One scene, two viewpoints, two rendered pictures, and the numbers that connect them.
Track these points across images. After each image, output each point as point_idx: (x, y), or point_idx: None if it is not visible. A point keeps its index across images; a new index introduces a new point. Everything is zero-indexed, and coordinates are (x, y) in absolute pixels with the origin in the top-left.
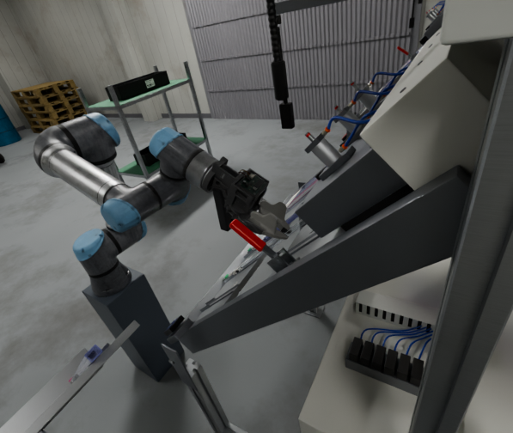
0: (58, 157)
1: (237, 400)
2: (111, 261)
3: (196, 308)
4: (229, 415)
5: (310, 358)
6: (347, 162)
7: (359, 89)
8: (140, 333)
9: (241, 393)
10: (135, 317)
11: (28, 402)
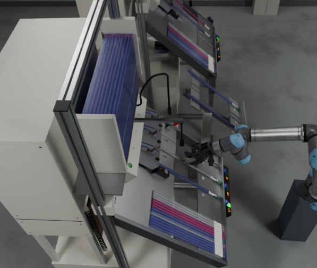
0: (293, 127)
1: (227, 227)
2: (307, 183)
3: (221, 165)
4: (226, 220)
5: (199, 266)
6: (151, 113)
7: (157, 147)
8: (287, 202)
9: (228, 232)
10: (290, 198)
11: (245, 122)
